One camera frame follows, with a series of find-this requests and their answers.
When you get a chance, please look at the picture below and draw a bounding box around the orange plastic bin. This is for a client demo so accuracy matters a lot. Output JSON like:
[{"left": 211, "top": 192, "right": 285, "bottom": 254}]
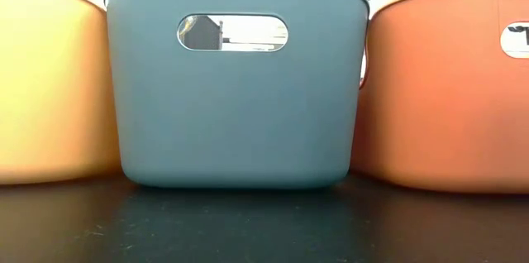
[{"left": 350, "top": 0, "right": 529, "bottom": 196}]

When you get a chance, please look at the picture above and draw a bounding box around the blue-grey plastic bin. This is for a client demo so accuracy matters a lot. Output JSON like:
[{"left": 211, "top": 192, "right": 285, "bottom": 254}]
[{"left": 102, "top": 0, "right": 371, "bottom": 191}]

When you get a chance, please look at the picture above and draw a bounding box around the yellow plastic bin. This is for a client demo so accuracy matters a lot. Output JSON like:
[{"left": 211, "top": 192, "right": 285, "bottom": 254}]
[{"left": 0, "top": 0, "right": 123, "bottom": 187}]

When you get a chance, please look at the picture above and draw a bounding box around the black partition panel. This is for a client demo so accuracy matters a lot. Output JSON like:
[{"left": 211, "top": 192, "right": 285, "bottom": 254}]
[{"left": 180, "top": 16, "right": 225, "bottom": 51}]

